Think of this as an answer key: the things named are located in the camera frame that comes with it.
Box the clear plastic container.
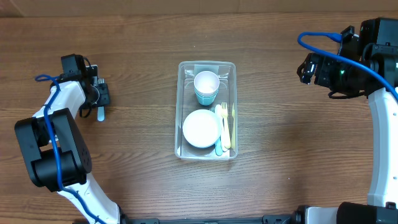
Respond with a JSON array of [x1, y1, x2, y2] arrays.
[[174, 61, 238, 161]]

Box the white bowl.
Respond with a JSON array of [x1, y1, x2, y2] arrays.
[[182, 109, 221, 148]]

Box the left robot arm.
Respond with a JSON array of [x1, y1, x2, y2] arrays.
[[14, 65, 127, 223]]

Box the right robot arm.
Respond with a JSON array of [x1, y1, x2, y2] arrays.
[[292, 39, 397, 224]]

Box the yellow plastic fork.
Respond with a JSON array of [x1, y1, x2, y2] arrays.
[[221, 101, 231, 149]]

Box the white fork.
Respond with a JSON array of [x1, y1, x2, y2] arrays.
[[97, 78, 105, 122]]

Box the pale green fork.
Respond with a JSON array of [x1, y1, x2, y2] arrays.
[[209, 107, 224, 157]]

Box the white plastic spoon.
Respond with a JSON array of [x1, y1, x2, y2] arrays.
[[215, 105, 228, 152]]

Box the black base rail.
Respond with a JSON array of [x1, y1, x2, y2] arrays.
[[121, 215, 292, 224]]

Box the light blue plastic cup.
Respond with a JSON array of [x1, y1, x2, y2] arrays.
[[195, 90, 218, 106]]

